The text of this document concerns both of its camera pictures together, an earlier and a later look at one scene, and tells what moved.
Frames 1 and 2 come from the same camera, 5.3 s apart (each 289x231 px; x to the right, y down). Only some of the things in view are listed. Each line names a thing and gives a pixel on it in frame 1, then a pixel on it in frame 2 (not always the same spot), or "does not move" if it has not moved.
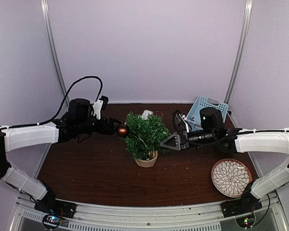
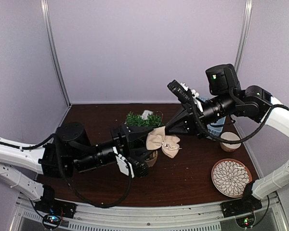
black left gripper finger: x=113 y=122 to x=134 y=132
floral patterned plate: x=229 y=176 does not move
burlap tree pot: x=147 y=163 does not move
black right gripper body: x=184 y=140 to x=197 y=119
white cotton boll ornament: x=144 y=115 does not move
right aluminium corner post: x=245 y=26 does not move
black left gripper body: x=101 y=129 to x=121 y=143
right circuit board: x=246 y=222 does not move
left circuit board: x=51 y=221 does not move
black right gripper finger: x=173 y=141 to x=181 y=124
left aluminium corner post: x=45 y=6 does not move
